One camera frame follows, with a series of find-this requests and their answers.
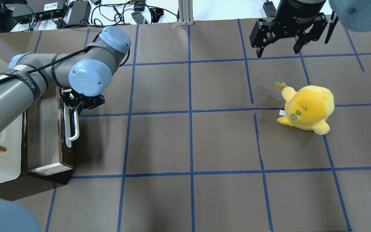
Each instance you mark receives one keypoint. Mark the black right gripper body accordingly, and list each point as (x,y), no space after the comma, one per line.
(296,13)

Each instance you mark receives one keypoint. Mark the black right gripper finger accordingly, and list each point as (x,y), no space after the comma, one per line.
(262,35)
(314,34)

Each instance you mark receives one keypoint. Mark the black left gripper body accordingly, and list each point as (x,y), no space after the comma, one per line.
(83,102)

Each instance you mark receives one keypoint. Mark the white drawer handle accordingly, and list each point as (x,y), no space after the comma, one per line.
(71,126)

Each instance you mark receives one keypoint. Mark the dark wooden drawer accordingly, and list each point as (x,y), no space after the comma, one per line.
(46,162)

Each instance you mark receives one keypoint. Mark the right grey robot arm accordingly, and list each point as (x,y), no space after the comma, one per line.
(354,15)

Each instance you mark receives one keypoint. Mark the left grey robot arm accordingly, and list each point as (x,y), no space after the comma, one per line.
(87,72)

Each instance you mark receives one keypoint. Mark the black power adapter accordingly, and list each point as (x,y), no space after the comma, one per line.
(80,12)

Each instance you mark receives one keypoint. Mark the yellow plush dinosaur toy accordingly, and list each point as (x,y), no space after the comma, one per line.
(307,109)

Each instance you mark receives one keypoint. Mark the aluminium frame post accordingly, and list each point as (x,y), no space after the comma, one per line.
(185,12)

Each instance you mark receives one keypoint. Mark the black network switch box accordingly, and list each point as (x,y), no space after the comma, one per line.
(40,9)

